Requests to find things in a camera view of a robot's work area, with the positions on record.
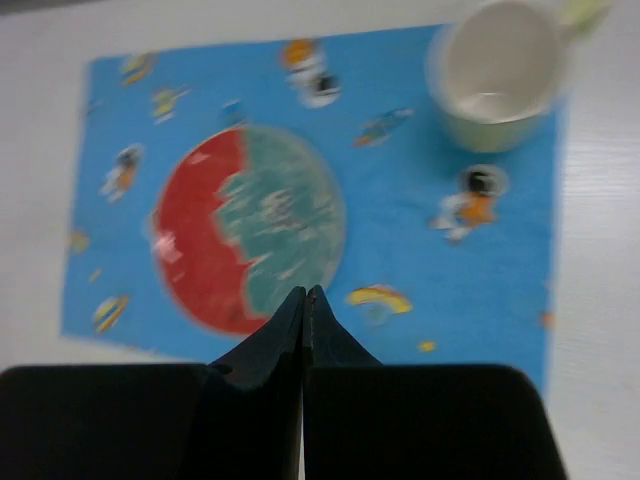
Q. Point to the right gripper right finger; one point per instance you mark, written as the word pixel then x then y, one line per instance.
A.
pixel 366 420

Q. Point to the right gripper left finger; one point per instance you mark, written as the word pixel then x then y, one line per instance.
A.
pixel 235 418

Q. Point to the blue astronaut print cloth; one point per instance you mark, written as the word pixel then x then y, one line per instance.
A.
pixel 448 255

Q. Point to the red and teal plate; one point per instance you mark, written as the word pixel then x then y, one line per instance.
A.
pixel 247 215

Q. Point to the pale yellow mug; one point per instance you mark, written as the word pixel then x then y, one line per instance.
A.
pixel 498 70

